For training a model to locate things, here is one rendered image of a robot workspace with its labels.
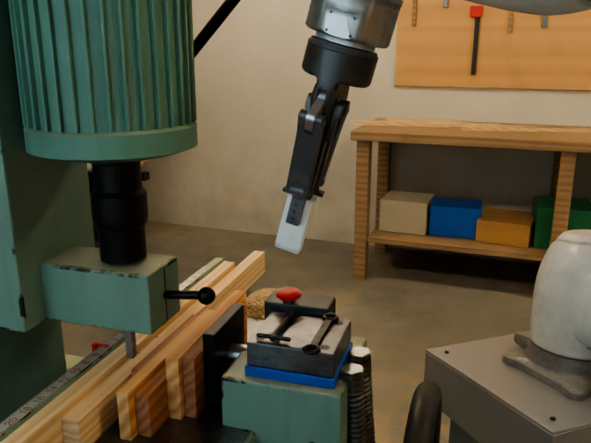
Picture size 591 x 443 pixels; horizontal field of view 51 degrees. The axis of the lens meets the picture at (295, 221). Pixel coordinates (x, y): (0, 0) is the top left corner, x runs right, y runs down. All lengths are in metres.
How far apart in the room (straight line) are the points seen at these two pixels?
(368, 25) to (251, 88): 3.65
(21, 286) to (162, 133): 0.24
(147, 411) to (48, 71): 0.36
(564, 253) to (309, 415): 0.66
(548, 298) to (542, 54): 2.75
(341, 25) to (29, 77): 0.30
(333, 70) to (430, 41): 3.28
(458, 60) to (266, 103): 1.27
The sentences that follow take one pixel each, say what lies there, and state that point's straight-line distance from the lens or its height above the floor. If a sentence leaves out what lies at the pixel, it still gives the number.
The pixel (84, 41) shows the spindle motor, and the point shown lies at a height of 1.31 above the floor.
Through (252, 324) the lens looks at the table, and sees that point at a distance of 0.95.
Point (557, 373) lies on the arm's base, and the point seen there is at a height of 0.73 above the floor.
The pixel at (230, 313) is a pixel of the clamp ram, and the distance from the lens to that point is 0.76.
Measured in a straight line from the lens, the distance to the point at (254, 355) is 0.68.
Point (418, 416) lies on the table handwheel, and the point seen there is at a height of 0.95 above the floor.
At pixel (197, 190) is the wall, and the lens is 4.57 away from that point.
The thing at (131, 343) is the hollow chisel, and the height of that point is 0.97.
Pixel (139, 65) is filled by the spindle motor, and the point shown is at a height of 1.29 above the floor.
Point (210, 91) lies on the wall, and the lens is 4.40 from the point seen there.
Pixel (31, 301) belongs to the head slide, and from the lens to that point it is 0.75.
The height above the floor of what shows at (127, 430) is 0.91.
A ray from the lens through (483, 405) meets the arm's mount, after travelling 1.22.
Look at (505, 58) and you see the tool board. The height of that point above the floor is 1.22.
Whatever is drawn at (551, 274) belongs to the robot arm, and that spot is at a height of 0.91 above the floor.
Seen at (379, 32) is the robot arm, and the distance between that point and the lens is 0.64.
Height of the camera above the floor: 1.31
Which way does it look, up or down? 16 degrees down
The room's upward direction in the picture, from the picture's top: straight up
